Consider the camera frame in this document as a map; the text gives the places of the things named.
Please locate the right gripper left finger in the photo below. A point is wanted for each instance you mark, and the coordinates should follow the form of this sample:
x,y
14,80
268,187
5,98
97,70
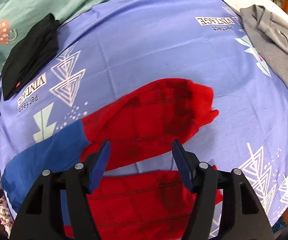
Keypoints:
x,y
56,198

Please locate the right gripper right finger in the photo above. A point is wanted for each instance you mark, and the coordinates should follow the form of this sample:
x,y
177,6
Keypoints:
x,y
242,215

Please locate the red and blue pants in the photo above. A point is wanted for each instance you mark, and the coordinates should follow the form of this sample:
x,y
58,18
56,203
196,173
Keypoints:
x,y
142,200

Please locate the black folded garment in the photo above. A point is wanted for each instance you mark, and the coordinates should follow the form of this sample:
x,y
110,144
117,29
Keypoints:
x,y
30,55

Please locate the grey garment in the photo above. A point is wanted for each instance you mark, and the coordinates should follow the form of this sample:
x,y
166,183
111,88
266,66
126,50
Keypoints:
x,y
269,34

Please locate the blue printed bed sheet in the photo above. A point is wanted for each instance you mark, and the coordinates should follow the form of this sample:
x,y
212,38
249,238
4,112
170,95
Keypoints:
x,y
119,46

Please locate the white pillow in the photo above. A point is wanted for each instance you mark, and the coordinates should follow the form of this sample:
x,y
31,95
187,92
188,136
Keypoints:
x,y
236,5

